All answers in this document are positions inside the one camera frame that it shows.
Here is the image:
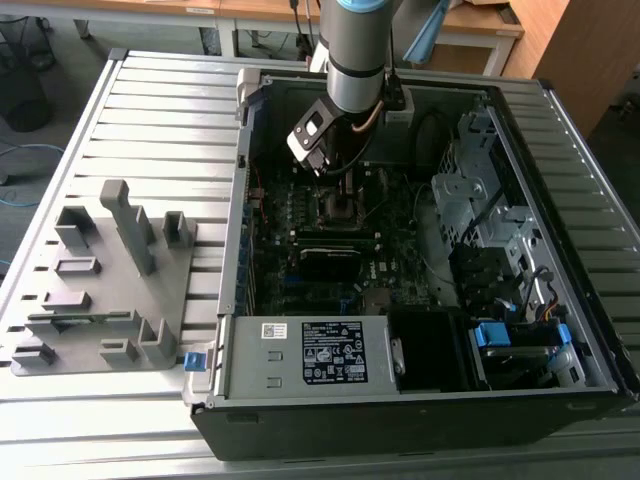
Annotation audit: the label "CPU socket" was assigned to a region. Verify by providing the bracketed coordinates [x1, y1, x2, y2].
[317, 191, 366, 229]

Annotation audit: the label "RAM slot black clips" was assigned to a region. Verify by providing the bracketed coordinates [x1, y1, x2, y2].
[298, 235, 377, 245]
[298, 226, 377, 235]

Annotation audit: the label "RAM slot white clips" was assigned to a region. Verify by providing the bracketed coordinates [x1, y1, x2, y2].
[298, 230, 377, 240]
[298, 240, 377, 250]

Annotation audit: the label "black graphics card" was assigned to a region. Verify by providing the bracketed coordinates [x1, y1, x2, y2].
[298, 246, 364, 282]

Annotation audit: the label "silver metal drive cage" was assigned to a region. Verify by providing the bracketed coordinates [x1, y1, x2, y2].
[430, 102, 549, 314]

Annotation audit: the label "green motherboard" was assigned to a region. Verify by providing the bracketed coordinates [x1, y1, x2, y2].
[248, 149, 454, 317]

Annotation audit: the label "brown chipset heat sink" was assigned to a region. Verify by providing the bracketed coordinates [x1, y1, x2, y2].
[362, 287, 392, 315]

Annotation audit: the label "small wooden desk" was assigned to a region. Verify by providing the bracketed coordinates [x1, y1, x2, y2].
[430, 3, 525, 77]

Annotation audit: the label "black plastic shroud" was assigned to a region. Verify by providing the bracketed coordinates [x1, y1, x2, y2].
[387, 307, 474, 394]

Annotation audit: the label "gray power supply unit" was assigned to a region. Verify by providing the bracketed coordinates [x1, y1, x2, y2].
[212, 313, 401, 401]

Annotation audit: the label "long wooden desk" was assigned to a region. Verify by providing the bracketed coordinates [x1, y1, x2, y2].
[0, 0, 321, 57]

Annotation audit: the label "hard disk in blue carrier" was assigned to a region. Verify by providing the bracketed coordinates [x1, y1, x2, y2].
[472, 321, 574, 390]

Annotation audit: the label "wooden cabinet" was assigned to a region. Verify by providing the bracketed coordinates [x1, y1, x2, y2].
[502, 0, 640, 139]

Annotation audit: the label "gray parts rack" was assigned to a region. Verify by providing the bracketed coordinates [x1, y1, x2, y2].
[9, 178, 200, 377]

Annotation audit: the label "black PC case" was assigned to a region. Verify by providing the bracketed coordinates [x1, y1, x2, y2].
[180, 67, 640, 462]

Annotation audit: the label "black waste bin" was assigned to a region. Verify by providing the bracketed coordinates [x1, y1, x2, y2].
[0, 69, 55, 134]

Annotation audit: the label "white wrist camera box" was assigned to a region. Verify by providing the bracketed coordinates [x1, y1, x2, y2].
[285, 112, 332, 177]

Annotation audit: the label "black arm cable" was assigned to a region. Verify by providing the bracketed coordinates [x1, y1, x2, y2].
[385, 0, 407, 112]

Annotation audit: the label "red black twisted wire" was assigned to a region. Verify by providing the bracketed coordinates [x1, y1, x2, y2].
[248, 158, 271, 226]

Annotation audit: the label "black drive bay bracket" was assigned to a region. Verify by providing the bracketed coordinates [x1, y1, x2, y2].
[448, 243, 524, 321]

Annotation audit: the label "multicolour power wires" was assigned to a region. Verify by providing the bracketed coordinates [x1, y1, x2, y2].
[538, 298, 569, 322]

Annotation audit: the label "blue floor cable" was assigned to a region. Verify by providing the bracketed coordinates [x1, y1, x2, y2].
[0, 142, 66, 209]

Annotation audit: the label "black wire mesh basket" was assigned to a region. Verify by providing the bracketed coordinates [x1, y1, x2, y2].
[0, 13, 57, 74]

